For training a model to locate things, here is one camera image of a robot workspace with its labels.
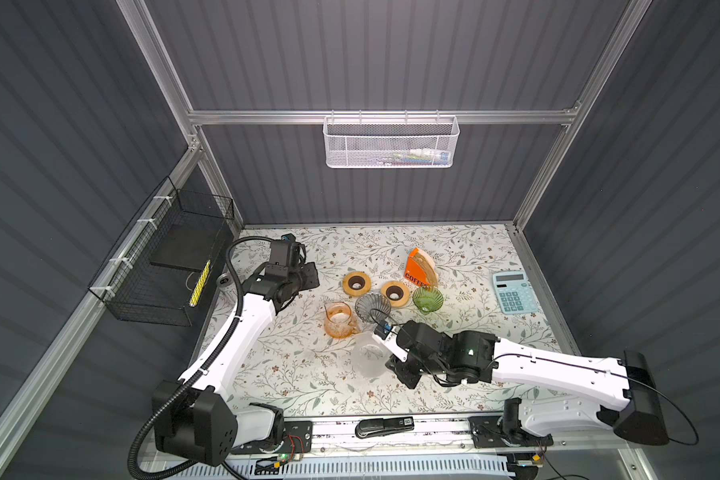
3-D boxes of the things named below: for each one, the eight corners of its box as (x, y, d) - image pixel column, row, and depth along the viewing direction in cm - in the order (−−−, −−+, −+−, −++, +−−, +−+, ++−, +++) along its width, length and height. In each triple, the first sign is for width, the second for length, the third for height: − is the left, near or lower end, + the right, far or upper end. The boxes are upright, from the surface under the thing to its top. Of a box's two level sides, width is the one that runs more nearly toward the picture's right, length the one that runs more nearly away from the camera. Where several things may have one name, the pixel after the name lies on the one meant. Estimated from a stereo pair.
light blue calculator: (503, 314, 97) (506, 310, 95) (490, 276, 107) (493, 271, 105) (537, 314, 97) (541, 310, 95) (522, 276, 107) (525, 271, 105)
